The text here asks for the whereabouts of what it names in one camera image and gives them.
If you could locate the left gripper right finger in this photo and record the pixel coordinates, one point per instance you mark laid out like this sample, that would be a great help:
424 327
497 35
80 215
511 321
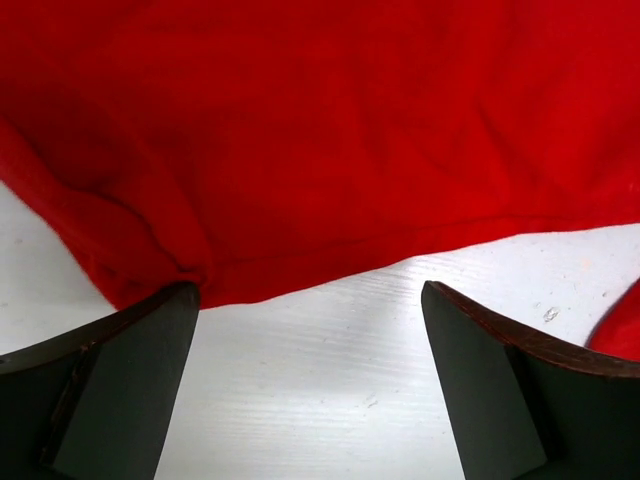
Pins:
526 405

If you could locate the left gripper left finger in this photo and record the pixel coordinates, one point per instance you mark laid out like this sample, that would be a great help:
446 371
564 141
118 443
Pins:
96 402

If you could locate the red t shirt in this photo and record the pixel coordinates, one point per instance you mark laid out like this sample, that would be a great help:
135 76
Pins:
257 148

